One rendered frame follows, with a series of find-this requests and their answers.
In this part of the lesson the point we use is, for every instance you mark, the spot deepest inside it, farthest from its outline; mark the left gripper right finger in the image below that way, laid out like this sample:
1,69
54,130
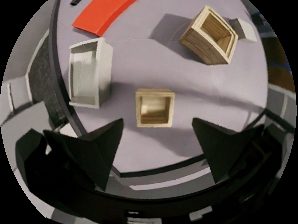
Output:
221,146

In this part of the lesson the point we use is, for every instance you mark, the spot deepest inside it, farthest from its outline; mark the white open box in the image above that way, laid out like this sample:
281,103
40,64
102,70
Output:
90,57

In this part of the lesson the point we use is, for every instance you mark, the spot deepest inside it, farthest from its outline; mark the orange-red flat rectangular block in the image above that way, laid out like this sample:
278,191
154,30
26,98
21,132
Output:
98,15

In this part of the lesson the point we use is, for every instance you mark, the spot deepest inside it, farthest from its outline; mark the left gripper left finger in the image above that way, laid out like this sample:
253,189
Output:
93,152

